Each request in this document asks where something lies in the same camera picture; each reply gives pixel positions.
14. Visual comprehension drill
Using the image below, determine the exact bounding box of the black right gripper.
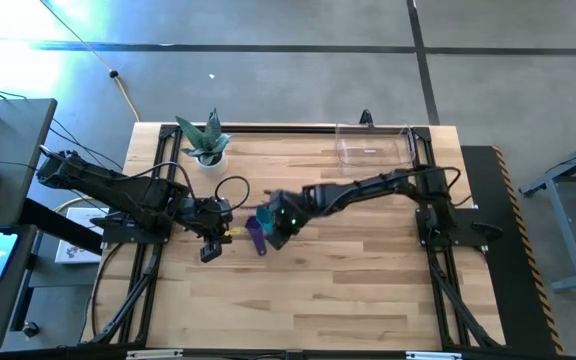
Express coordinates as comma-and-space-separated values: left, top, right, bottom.
263, 187, 319, 251

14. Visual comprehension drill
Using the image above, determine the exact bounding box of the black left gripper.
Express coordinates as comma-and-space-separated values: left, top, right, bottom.
177, 196, 244, 240

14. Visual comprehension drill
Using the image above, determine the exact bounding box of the teal measuring cup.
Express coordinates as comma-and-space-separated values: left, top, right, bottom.
255, 203, 276, 235

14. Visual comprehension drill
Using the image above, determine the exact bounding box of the purple measuring cup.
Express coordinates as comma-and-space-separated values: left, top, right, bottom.
244, 215, 269, 258

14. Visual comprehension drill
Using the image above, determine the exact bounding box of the clear plastic basket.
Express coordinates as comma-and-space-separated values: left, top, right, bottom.
334, 123, 416, 171

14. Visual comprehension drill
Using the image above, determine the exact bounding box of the white plant pot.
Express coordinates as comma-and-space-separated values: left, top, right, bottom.
194, 149, 229, 176

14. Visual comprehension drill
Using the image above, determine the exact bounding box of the green snake plant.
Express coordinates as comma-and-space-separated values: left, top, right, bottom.
174, 107, 232, 166

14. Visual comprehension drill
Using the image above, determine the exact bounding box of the white printed paper box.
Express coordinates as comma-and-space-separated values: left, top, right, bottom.
54, 206, 110, 265

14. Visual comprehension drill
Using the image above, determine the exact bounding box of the black slanted stand beam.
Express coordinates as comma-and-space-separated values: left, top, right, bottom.
17, 197, 105, 257

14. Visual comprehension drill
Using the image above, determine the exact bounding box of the grey side desk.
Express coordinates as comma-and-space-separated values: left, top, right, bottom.
0, 98, 59, 230

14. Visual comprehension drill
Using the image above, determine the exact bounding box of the black hazard-striped floor mat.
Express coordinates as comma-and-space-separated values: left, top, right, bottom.
460, 144, 565, 357

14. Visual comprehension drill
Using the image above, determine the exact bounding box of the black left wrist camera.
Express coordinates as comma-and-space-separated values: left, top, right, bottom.
198, 237, 224, 265

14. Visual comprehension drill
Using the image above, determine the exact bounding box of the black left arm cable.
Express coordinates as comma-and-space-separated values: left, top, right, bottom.
132, 160, 251, 216

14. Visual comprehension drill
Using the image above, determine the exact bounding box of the black aluminium table frame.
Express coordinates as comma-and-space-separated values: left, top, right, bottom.
82, 122, 507, 351

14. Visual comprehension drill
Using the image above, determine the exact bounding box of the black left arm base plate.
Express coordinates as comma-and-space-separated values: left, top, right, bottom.
90, 214, 172, 245

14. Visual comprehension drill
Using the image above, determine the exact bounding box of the white edge bracket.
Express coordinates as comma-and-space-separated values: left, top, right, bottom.
405, 350, 464, 360
126, 349, 185, 360

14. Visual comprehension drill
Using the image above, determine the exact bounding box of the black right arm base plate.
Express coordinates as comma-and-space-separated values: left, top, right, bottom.
415, 207, 505, 252

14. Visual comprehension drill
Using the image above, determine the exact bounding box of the yellow floor cable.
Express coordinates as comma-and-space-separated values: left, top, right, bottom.
39, 0, 143, 123

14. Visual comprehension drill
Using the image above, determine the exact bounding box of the blue-grey metal table frame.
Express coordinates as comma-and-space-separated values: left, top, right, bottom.
517, 130, 576, 294

